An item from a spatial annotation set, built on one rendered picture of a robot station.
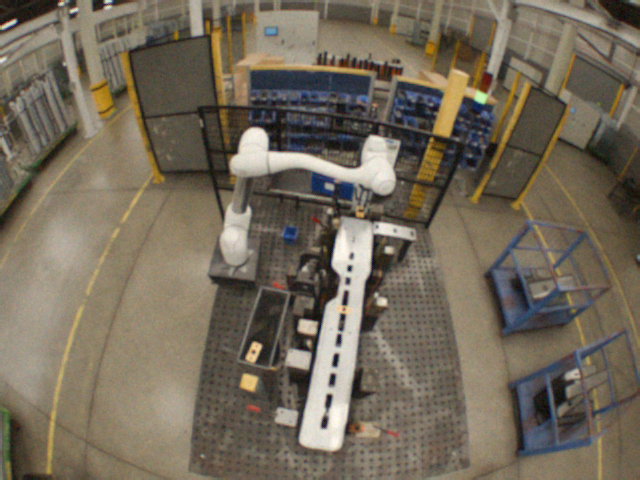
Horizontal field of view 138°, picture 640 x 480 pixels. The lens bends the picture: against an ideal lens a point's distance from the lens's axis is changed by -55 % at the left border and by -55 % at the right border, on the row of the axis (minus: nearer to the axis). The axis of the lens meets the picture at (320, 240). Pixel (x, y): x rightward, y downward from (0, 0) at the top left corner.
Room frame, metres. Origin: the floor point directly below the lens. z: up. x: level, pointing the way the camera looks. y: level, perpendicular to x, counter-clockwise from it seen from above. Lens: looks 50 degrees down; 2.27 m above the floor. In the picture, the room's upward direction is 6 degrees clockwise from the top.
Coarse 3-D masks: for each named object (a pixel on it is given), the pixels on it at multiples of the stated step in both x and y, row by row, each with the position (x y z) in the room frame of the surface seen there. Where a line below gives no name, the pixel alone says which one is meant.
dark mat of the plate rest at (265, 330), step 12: (264, 288) 0.60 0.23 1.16; (264, 300) 0.54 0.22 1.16; (276, 300) 0.55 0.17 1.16; (264, 312) 0.48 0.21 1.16; (276, 312) 0.49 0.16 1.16; (252, 324) 0.42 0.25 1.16; (264, 324) 0.43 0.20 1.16; (276, 324) 0.43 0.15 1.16; (252, 336) 0.36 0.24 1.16; (264, 336) 0.37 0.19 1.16; (276, 336) 0.38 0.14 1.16; (264, 348) 0.32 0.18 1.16; (264, 360) 0.27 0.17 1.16
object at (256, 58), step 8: (256, 56) 5.81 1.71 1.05; (264, 56) 5.79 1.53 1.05; (272, 56) 5.78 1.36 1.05; (280, 56) 5.79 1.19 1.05; (240, 64) 5.08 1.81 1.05; (248, 64) 5.05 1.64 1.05; (256, 64) 5.12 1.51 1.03; (264, 64) 5.44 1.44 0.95; (272, 64) 5.43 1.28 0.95; (280, 64) 5.43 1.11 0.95; (240, 72) 5.04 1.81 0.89
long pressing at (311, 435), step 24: (336, 240) 1.07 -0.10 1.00; (360, 240) 1.09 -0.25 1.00; (336, 264) 0.90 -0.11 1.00; (360, 264) 0.91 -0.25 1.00; (360, 288) 0.75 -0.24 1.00; (336, 312) 0.60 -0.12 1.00; (360, 312) 0.61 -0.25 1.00; (336, 336) 0.47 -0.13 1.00; (312, 384) 0.22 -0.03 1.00; (336, 384) 0.22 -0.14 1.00; (312, 408) 0.10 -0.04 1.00; (336, 408) 0.11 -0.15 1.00; (312, 432) -0.01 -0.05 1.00; (336, 432) -0.01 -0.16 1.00
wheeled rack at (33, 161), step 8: (40, 96) 4.20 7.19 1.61; (8, 120) 3.21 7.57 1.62; (72, 128) 4.68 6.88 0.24; (24, 136) 3.11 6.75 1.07; (56, 136) 4.25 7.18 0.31; (64, 136) 4.29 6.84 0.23; (48, 144) 3.88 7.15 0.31; (56, 144) 3.93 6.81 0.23; (40, 152) 3.53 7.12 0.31; (48, 152) 3.58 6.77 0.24; (32, 160) 3.26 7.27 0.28; (40, 160) 3.24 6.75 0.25; (24, 168) 3.02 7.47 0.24; (40, 168) 3.17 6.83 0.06
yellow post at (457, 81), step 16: (448, 80) 1.69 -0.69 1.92; (464, 80) 1.61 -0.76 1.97; (448, 96) 1.62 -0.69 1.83; (448, 112) 1.61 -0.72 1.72; (448, 128) 1.61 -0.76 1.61; (432, 144) 1.62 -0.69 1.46; (432, 160) 1.61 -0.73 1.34; (432, 176) 1.61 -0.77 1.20; (416, 192) 1.61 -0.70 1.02; (416, 208) 1.61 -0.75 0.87
